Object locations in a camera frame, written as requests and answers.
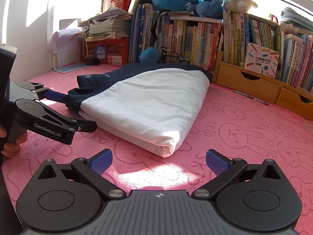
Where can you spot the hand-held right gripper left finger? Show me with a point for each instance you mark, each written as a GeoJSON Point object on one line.
{"type": "Point", "coordinates": [101, 161]}

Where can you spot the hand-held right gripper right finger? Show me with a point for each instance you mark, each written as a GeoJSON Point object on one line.
{"type": "Point", "coordinates": [215, 162]}

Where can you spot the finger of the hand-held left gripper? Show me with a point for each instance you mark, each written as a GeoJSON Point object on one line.
{"type": "Point", "coordinates": [57, 96]}
{"type": "Point", "coordinates": [83, 125]}

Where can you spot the white and navy jacket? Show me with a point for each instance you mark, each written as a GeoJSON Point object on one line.
{"type": "Point", "coordinates": [146, 98]}

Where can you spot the person's left hand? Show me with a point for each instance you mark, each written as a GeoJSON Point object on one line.
{"type": "Point", "coordinates": [11, 150]}

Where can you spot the light blue notebook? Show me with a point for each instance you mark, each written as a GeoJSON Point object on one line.
{"type": "Point", "coordinates": [73, 67]}

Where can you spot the pink rabbit print mat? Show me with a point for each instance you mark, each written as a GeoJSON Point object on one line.
{"type": "Point", "coordinates": [232, 132]}

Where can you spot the small black box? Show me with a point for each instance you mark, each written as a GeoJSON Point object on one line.
{"type": "Point", "coordinates": [92, 61]}

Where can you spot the white cardboard box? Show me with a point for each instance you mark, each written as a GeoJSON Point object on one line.
{"type": "Point", "coordinates": [67, 46]}

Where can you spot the large red plastic basket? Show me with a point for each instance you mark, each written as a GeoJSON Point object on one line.
{"type": "Point", "coordinates": [115, 51]}

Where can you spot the clear pen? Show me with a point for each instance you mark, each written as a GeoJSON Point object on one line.
{"type": "Point", "coordinates": [243, 94]}
{"type": "Point", "coordinates": [261, 101]}

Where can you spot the wooden drawer organiser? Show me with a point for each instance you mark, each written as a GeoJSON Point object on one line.
{"type": "Point", "coordinates": [234, 80]}

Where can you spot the stack of papers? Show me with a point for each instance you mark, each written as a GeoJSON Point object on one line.
{"type": "Point", "coordinates": [110, 24]}

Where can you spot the blue plush ball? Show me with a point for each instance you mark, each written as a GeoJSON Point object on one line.
{"type": "Point", "coordinates": [149, 55]}

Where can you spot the clear plastic wrapper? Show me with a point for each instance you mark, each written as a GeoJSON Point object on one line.
{"type": "Point", "coordinates": [308, 124]}

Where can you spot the row of tall blue books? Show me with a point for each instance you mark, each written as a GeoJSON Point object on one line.
{"type": "Point", "coordinates": [140, 34]}

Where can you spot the white box with pencil print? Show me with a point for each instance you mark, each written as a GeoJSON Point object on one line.
{"type": "Point", "coordinates": [261, 61]}

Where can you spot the black model bicycle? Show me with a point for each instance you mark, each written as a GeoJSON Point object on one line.
{"type": "Point", "coordinates": [171, 56]}

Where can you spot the small red plastic basket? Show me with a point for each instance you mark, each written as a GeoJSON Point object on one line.
{"type": "Point", "coordinates": [122, 3]}

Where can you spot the row of colourful picture books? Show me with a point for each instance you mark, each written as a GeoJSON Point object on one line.
{"type": "Point", "coordinates": [193, 44]}

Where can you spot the row of green yellow books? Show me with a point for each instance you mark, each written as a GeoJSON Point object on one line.
{"type": "Point", "coordinates": [234, 36]}

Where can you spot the row of pink blue books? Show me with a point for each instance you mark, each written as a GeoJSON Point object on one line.
{"type": "Point", "coordinates": [298, 63]}

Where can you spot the small blue plush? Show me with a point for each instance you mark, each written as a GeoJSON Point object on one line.
{"type": "Point", "coordinates": [207, 8]}

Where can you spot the stack of light blue folders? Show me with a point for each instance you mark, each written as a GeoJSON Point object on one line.
{"type": "Point", "coordinates": [298, 19]}

